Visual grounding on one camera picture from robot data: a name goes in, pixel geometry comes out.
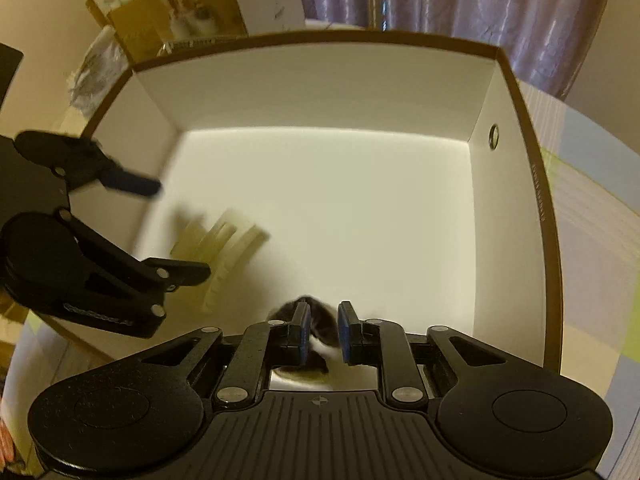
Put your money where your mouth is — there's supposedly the dark purple velvet scrunchie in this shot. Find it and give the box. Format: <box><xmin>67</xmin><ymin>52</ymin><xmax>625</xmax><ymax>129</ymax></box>
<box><xmin>267</xmin><ymin>296</ymin><xmax>340</xmax><ymax>382</ymax></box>

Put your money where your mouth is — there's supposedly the cream hair claw clip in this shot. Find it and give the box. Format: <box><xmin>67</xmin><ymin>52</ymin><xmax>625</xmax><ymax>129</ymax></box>
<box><xmin>170</xmin><ymin>209</ymin><xmax>269</xmax><ymax>313</ymax></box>

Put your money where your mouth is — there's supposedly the silver foil bag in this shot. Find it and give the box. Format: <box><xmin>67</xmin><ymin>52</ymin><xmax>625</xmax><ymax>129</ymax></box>
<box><xmin>67</xmin><ymin>25</ymin><xmax>129</xmax><ymax>119</ymax></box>

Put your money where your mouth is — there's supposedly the brown white storage box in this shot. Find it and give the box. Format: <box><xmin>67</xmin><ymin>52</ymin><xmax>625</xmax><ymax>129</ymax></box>
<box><xmin>34</xmin><ymin>29</ymin><xmax>565</xmax><ymax>394</ymax></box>

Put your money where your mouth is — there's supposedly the white product carton box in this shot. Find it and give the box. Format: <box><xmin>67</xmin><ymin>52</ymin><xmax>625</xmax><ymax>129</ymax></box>
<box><xmin>106</xmin><ymin>0</ymin><xmax>305</xmax><ymax>63</ymax></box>

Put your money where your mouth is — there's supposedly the checked tablecloth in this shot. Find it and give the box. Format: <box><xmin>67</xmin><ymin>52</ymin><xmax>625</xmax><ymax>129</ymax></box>
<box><xmin>1</xmin><ymin>83</ymin><xmax>639</xmax><ymax>479</ymax></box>

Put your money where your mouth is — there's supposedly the purple curtain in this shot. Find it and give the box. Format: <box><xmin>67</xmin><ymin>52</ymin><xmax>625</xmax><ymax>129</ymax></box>
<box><xmin>303</xmin><ymin>0</ymin><xmax>608</xmax><ymax>99</ymax></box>

